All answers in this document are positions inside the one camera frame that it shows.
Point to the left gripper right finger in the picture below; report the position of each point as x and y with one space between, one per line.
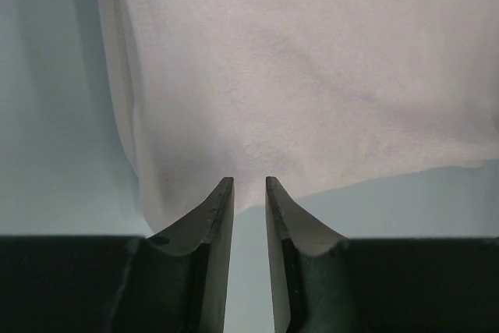
324 282

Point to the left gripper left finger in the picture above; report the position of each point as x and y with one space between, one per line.
174 281

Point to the white towel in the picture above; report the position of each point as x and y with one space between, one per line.
320 94

